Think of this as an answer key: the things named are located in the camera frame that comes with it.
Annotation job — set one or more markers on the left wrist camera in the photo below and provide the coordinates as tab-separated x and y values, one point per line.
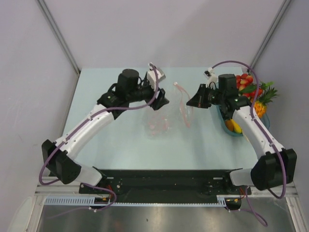
154	75

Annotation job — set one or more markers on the small orange fruit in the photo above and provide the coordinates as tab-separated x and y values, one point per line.
229	125

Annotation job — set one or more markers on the clear zip top bag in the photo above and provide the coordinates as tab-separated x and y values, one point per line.
175	116

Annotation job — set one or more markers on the aluminium frame rail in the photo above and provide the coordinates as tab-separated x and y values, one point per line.
58	189

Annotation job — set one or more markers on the yellow toy banana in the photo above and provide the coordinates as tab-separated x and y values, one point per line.
237	128

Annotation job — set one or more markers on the teal plastic food tray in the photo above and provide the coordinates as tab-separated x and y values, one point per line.
238	105

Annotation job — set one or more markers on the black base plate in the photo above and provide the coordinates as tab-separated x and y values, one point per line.
169	186

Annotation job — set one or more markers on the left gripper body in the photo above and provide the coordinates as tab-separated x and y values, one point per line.
146	93

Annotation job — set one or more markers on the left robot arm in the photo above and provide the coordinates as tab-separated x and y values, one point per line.
60	156

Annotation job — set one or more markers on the orange toy pineapple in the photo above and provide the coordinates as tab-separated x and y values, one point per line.
265	99

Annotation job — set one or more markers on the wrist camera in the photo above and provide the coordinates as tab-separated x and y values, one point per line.
154	75
211	76

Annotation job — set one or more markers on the corner aluminium post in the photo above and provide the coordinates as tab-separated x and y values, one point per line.
47	14
283	9

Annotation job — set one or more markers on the left corner aluminium post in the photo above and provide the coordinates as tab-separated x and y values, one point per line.
47	14

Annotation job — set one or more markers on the right corner aluminium post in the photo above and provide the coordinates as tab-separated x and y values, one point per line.
283	9

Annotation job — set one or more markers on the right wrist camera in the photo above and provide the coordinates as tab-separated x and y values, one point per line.
211	76

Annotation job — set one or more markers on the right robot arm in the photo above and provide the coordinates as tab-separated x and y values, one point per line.
275	164

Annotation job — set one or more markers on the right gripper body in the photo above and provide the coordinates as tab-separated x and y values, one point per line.
211	97

